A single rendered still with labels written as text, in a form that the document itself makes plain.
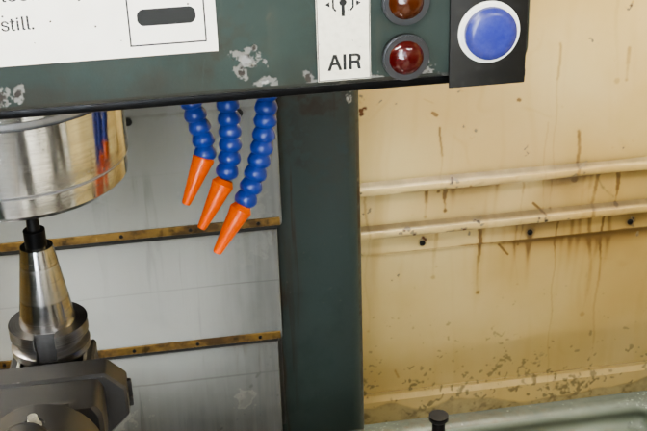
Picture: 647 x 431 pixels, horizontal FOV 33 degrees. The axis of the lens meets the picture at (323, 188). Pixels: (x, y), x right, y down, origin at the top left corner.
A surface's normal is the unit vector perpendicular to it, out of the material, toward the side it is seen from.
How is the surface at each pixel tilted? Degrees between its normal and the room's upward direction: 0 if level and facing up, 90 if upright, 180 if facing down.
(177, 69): 90
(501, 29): 88
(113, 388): 89
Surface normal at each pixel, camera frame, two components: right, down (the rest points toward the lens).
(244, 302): 0.15, 0.40
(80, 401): -0.04, -0.91
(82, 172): 0.73, 0.26
